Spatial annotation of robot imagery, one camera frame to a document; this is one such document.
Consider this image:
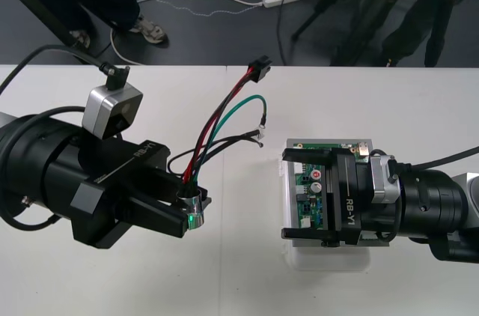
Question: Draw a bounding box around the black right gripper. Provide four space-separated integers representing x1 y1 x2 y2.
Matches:
280 147 372 248

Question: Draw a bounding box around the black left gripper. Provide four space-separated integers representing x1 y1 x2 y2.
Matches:
70 142 213 251

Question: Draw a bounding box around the red black green cable bundle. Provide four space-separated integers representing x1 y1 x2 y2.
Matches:
167 54 273 231

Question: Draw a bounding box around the black tripod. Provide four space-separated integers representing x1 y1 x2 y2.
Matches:
290 0 424 67

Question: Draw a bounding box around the black slanted metal leg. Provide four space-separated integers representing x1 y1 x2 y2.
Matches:
0 0 102 66

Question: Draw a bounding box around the green circuit board grey frame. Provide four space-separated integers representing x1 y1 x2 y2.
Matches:
286 138 392 249

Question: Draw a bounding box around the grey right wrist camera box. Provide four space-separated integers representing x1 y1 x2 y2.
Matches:
369 153 402 205

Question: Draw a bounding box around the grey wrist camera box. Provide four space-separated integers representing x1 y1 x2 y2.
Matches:
81 63 144 141
369 153 402 205

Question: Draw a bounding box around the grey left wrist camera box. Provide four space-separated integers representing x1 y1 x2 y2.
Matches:
81 63 144 141

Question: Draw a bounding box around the black power strip cable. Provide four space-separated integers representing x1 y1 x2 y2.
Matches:
276 0 291 66

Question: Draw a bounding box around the thick white floor cable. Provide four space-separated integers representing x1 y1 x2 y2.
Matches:
110 0 265 67

